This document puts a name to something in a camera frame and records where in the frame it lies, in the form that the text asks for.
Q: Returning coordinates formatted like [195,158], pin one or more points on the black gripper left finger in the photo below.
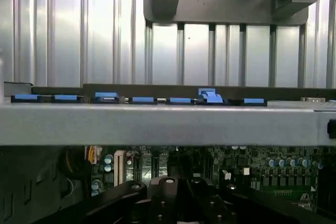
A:
[162,203]

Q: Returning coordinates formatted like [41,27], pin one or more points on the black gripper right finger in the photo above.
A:
[207,208]

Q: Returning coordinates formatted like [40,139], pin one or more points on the white expansion slot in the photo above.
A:
[118,167]

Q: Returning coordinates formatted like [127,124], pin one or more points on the green motherboard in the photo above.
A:
[262,161]

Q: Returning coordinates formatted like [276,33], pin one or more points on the black grey open PC case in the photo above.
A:
[157,127]

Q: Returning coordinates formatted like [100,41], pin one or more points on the blue slot clip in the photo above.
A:
[143,99]
[180,100]
[26,97]
[106,94]
[65,97]
[253,100]

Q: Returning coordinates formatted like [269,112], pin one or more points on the raised blue slot latch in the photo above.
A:
[210,95]

